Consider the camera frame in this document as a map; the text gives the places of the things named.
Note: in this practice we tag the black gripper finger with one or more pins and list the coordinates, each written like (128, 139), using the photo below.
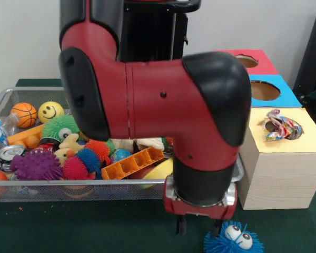
(181, 225)
(216, 228)

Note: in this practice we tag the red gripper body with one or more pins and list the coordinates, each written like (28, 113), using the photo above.
(197, 210)

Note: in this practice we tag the blue spiky rubber ball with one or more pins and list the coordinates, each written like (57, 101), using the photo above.
(221, 245)

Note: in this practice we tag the colourful patterned cloth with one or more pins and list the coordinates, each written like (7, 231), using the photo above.
(281, 129)

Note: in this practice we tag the green spiky rubber ball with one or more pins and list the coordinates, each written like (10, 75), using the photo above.
(60, 126)

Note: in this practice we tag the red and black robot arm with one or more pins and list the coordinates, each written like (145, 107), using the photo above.
(152, 100)

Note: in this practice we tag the wooden box with three holes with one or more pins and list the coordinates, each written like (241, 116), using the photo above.
(279, 179)

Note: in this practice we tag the shallow silver mesh bin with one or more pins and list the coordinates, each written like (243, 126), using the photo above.
(68, 189)

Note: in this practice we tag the orange plastic toy brick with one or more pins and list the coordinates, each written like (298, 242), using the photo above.
(134, 163)
(23, 137)

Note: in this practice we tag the purple spiky rubber ball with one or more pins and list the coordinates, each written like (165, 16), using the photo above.
(37, 166)

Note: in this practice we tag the yellow smiley ball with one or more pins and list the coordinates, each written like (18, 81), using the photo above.
(50, 112)

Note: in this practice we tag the black silver-topped drink can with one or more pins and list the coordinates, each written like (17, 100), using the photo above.
(9, 155)

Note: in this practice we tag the orange toy basketball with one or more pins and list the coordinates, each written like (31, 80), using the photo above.
(23, 114)

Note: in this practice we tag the black equipment stand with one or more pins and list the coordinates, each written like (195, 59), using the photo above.
(313, 52)

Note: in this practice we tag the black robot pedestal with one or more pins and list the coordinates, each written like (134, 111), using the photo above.
(147, 34)

